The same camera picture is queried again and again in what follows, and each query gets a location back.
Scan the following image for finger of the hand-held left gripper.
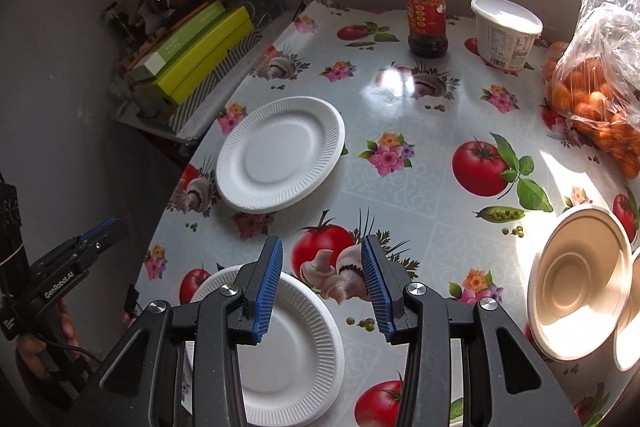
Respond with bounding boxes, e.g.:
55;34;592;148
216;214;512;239
75;222;132;265
31;217;121;275

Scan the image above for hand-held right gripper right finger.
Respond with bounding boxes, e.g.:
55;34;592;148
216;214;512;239
361;234;583;427

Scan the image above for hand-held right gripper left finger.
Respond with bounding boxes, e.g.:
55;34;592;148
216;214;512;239
62;236;284;427

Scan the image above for white foam plate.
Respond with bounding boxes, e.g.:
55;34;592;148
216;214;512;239
184;264;346;427
215;96;347;214

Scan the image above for beige paper bowl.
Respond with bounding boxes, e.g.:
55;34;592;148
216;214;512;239
612;244;640;373
526;205;633;363

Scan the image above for person's left hand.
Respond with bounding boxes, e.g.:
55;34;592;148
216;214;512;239
15;299;83;380

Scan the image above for printed vegetable tablecloth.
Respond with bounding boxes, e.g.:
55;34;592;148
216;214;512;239
142;0;640;427

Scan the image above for striped flat box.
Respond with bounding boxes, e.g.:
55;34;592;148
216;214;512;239
167;29;263;135

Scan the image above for lime green box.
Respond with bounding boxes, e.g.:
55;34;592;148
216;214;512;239
155;6;251;92
170;24;255;105

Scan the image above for pale green flat box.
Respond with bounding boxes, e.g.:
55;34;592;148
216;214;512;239
127;1;227;82

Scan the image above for red-lidded sauce jar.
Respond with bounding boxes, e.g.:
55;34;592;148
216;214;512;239
398;0;448;58

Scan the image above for white plastic tub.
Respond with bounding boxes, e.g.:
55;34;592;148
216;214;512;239
470;0;544;72

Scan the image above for plastic bag of oranges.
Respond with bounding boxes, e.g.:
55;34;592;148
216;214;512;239
542;0;640;180

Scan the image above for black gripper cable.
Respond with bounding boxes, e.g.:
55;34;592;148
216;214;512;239
30;332;106;365

